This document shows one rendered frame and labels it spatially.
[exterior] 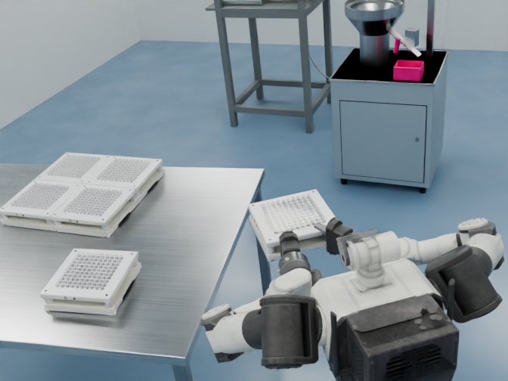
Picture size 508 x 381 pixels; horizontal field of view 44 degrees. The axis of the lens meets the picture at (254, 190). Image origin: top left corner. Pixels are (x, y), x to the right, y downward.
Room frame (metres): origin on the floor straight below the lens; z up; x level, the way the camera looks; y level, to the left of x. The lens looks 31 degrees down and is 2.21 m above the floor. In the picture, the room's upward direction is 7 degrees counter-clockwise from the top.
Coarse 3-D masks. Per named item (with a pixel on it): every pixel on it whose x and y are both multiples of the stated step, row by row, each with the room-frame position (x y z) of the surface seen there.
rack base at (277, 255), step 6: (252, 222) 1.77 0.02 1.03; (258, 234) 1.70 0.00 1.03; (300, 240) 1.63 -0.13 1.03; (306, 240) 1.63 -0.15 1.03; (312, 240) 1.63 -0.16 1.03; (318, 240) 1.62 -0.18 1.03; (324, 240) 1.62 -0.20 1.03; (264, 246) 1.62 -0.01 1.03; (276, 246) 1.62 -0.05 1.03; (300, 246) 1.60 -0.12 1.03; (306, 246) 1.60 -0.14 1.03; (312, 246) 1.60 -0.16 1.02; (318, 246) 1.61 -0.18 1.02; (324, 246) 1.61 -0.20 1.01; (276, 252) 1.59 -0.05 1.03; (270, 258) 1.58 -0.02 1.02; (276, 258) 1.58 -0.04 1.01
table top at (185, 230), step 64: (0, 192) 2.46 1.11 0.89; (192, 192) 2.26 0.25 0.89; (256, 192) 2.23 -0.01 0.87; (0, 256) 1.96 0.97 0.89; (64, 256) 1.91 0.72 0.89; (192, 256) 1.81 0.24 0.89; (0, 320) 1.60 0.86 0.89; (64, 320) 1.56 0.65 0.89; (128, 320) 1.52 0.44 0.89; (192, 320) 1.49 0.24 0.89
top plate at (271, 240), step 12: (312, 192) 1.84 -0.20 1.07; (252, 204) 1.81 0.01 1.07; (276, 204) 1.79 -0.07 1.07; (324, 204) 1.76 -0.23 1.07; (252, 216) 1.74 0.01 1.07; (264, 216) 1.73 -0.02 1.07; (288, 216) 1.71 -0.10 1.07; (300, 216) 1.70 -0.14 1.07; (312, 216) 1.69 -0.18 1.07; (324, 216) 1.68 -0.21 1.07; (264, 228) 1.66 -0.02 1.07; (300, 228) 1.63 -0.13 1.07; (312, 228) 1.63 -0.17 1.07; (264, 240) 1.60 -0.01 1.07; (276, 240) 1.59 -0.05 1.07
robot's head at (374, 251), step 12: (372, 240) 1.11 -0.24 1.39; (384, 240) 1.10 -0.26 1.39; (396, 240) 1.10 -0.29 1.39; (360, 252) 1.08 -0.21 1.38; (372, 252) 1.08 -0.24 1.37; (384, 252) 1.08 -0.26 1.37; (396, 252) 1.08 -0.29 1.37; (360, 264) 1.07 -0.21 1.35; (372, 264) 1.09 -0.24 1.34; (360, 276) 1.09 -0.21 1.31; (372, 276) 1.08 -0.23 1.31
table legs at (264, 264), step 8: (256, 200) 2.34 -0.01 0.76; (256, 240) 2.34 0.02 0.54; (264, 256) 2.34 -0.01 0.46; (264, 264) 2.34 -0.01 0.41; (264, 272) 2.34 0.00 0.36; (264, 280) 2.34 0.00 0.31; (264, 288) 2.34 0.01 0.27; (176, 368) 1.36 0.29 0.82; (184, 368) 1.36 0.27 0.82; (176, 376) 1.36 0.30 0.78; (184, 376) 1.36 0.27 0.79
